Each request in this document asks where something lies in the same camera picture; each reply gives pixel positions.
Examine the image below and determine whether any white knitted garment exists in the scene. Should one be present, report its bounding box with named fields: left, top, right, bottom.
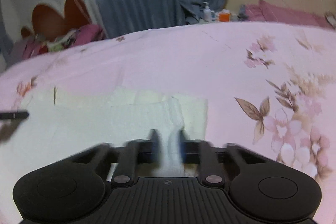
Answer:
left=1, top=87, right=208, bottom=177

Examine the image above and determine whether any red white heart headboard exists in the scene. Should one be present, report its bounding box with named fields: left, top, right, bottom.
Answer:
left=21, top=0, right=96, bottom=41

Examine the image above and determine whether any pink floral bed sheet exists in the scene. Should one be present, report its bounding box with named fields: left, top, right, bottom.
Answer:
left=1, top=23, right=335, bottom=223

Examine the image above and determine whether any white pump bottle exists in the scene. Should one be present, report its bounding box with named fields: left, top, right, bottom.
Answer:
left=203, top=2, right=212, bottom=22

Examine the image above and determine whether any orange jar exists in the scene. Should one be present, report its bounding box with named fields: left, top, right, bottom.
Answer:
left=218, top=10, right=231, bottom=22

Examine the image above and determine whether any magenta pillow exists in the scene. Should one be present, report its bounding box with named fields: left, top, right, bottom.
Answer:
left=238, top=0, right=334, bottom=30

